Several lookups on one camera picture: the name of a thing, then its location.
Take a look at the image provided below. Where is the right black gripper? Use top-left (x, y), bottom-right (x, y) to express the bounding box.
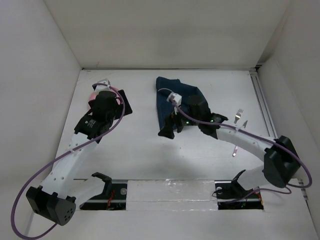
top-left (157, 102), bottom-right (201, 139)

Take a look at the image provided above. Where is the dark blue cloth placemat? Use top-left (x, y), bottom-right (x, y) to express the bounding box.
top-left (155, 76), bottom-right (210, 132)

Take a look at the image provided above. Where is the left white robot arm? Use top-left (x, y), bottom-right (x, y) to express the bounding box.
top-left (26, 90), bottom-right (133, 226)

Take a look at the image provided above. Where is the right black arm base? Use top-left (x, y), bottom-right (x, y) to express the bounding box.
top-left (211, 180), bottom-right (264, 210)

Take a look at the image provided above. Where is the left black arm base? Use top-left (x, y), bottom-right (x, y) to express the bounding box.
top-left (79, 180), bottom-right (128, 211)

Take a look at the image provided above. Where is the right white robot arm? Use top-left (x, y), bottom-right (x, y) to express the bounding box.
top-left (158, 93), bottom-right (301, 200)

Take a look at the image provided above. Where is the pink plastic plate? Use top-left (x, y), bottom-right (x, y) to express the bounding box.
top-left (88, 88), bottom-right (121, 104)

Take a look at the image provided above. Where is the silver knife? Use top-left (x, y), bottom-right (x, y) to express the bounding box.
top-left (232, 120), bottom-right (248, 157)

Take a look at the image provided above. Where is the silver fork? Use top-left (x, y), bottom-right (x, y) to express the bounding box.
top-left (233, 108), bottom-right (244, 124)

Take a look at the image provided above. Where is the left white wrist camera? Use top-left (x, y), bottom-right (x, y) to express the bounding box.
top-left (96, 78), bottom-right (111, 88)

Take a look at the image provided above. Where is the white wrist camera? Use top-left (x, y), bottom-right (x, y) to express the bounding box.
top-left (166, 92), bottom-right (182, 106)
top-left (96, 78), bottom-right (111, 88)

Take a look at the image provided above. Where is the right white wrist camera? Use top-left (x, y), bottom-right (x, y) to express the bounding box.
top-left (166, 92), bottom-right (182, 106)

